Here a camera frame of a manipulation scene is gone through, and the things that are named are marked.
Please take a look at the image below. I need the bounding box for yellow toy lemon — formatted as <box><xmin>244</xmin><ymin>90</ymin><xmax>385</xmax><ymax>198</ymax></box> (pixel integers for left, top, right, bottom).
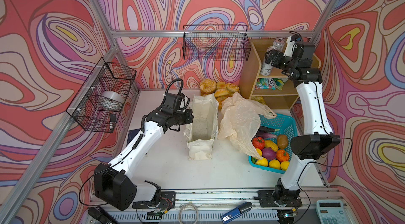
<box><xmin>255</xmin><ymin>158</ymin><xmax>269</xmax><ymax>167</ymax></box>
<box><xmin>269</xmin><ymin>159</ymin><xmax>281</xmax><ymax>170</ymax></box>

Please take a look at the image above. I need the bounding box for yellow toy corn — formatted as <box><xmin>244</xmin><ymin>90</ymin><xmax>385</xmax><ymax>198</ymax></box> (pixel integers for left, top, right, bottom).
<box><xmin>265</xmin><ymin>140</ymin><xmax>278</xmax><ymax>152</ymax></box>

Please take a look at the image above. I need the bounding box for black wire basket wall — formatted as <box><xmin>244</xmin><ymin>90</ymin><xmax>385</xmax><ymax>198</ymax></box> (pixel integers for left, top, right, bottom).
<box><xmin>182</xmin><ymin>23</ymin><xmax>251</xmax><ymax>61</ymax></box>
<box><xmin>66</xmin><ymin>58</ymin><xmax>136</xmax><ymax>133</ymax></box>

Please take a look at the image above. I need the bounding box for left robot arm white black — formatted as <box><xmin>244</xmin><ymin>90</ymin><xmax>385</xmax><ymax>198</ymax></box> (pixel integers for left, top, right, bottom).
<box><xmin>94</xmin><ymin>93</ymin><xmax>194</xmax><ymax>211</ymax></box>

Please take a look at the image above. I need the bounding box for silver tape roll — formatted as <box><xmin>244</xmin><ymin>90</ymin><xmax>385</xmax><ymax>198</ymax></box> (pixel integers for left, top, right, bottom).
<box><xmin>100</xmin><ymin>91</ymin><xmax>124</xmax><ymax>111</ymax></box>

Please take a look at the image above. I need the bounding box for red toy tomato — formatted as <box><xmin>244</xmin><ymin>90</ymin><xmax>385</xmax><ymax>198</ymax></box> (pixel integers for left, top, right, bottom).
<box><xmin>252</xmin><ymin>137</ymin><xmax>265</xmax><ymax>150</ymax></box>

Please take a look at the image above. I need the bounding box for teal plastic basket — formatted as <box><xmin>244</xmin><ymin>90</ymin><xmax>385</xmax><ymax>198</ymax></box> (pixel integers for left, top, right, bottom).
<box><xmin>248</xmin><ymin>114</ymin><xmax>298</xmax><ymax>174</ymax></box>

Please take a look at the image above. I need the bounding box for black wire basket back wall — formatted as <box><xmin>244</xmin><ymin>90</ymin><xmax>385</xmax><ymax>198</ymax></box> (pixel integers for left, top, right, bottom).
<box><xmin>182</xmin><ymin>23</ymin><xmax>251</xmax><ymax>61</ymax></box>

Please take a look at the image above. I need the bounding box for purple toy eggplant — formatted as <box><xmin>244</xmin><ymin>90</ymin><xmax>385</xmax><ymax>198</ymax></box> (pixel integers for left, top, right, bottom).
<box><xmin>255</xmin><ymin>132</ymin><xmax>277</xmax><ymax>138</ymax></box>

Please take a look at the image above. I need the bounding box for dark toy eggplant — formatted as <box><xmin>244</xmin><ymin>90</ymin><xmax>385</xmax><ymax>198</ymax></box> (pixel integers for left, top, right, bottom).
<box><xmin>258</xmin><ymin>126</ymin><xmax>279</xmax><ymax>133</ymax></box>

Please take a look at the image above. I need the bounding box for yellow chips bag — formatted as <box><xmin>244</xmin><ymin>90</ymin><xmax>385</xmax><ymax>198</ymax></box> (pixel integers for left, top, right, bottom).
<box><xmin>251</xmin><ymin>96</ymin><xmax>266</xmax><ymax>105</ymax></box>

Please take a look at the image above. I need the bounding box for translucent beige plastic bag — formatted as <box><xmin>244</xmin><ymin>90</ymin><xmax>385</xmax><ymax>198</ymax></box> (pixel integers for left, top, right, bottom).
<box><xmin>218</xmin><ymin>92</ymin><xmax>277</xmax><ymax>160</ymax></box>

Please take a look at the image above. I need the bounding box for white canvas tote bag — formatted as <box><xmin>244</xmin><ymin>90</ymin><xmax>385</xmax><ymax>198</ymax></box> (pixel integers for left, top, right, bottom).
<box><xmin>184</xmin><ymin>94</ymin><xmax>219</xmax><ymax>161</ymax></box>

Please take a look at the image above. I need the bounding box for silver pink drink can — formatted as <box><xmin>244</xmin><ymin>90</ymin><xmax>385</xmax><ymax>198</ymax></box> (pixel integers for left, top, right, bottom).
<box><xmin>273</xmin><ymin>38</ymin><xmax>286</xmax><ymax>52</ymax></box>

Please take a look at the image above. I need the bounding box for white energy drink can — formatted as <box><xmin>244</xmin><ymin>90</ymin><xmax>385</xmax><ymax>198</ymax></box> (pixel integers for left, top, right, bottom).
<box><xmin>260</xmin><ymin>46</ymin><xmax>276</xmax><ymax>76</ymax></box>

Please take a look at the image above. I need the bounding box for white calculator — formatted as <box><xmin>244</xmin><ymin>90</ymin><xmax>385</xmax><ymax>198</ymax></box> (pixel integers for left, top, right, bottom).
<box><xmin>316</xmin><ymin>200</ymin><xmax>350</xmax><ymax>224</ymax></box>

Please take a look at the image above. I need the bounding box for blue black handheld tool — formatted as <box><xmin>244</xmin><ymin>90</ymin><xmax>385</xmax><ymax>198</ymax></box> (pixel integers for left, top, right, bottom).
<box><xmin>221</xmin><ymin>202</ymin><xmax>253</xmax><ymax>224</ymax></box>

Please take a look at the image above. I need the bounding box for black wire basket left wall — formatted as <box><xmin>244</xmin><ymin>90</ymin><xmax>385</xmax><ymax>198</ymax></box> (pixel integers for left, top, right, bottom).
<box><xmin>66</xmin><ymin>58</ymin><xmax>136</xmax><ymax>133</ymax></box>

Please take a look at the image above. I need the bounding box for orange toy pumpkin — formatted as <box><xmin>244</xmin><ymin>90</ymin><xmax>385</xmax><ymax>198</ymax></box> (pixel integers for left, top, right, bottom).
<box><xmin>276</xmin><ymin>149</ymin><xmax>290</xmax><ymax>163</ymax></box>

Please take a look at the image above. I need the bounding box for dark blue notebook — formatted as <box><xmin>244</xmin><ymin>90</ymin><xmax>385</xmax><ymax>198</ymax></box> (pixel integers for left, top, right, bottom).
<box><xmin>126</xmin><ymin>129</ymin><xmax>141</xmax><ymax>145</ymax></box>

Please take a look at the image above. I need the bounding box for green snack packet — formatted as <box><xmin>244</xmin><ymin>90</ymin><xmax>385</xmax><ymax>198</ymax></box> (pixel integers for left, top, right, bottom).
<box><xmin>255</xmin><ymin>78</ymin><xmax>288</xmax><ymax>91</ymax></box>

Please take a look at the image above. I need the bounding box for wooden shelf unit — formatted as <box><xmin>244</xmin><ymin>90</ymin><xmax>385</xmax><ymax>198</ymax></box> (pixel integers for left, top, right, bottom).
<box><xmin>239</xmin><ymin>39</ymin><xmax>322</xmax><ymax>110</ymax></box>

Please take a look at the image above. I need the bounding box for oval bread bun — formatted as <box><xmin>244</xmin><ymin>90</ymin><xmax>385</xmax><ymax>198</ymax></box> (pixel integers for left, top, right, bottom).
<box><xmin>214</xmin><ymin>88</ymin><xmax>230</xmax><ymax>98</ymax></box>

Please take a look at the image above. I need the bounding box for brown toy potato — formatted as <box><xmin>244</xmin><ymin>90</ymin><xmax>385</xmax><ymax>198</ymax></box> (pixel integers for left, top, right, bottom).
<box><xmin>277</xmin><ymin>134</ymin><xmax>289</xmax><ymax>150</ymax></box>

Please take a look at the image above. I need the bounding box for purple toy onion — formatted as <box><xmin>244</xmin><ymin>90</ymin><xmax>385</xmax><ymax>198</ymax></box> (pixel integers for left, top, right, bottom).
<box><xmin>262</xmin><ymin>148</ymin><xmax>276</xmax><ymax>161</ymax></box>

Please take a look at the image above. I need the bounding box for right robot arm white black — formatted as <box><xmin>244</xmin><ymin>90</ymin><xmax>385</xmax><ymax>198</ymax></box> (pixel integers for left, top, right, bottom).
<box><xmin>266</xmin><ymin>31</ymin><xmax>341</xmax><ymax>207</ymax></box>

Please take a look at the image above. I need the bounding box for sugared bread roll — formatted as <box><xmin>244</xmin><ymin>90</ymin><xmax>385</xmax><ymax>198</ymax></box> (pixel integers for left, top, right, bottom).
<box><xmin>200</xmin><ymin>78</ymin><xmax>217</xmax><ymax>95</ymax></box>

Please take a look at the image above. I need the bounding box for coiled white cable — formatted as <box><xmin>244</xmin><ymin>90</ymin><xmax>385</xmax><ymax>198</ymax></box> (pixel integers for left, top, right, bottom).
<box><xmin>178</xmin><ymin>202</ymin><xmax>199</xmax><ymax>224</ymax></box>

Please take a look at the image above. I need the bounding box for yellow toy lemon right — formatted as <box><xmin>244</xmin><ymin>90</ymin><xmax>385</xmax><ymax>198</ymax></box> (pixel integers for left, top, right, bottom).
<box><xmin>269</xmin><ymin>159</ymin><xmax>281</xmax><ymax>170</ymax></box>

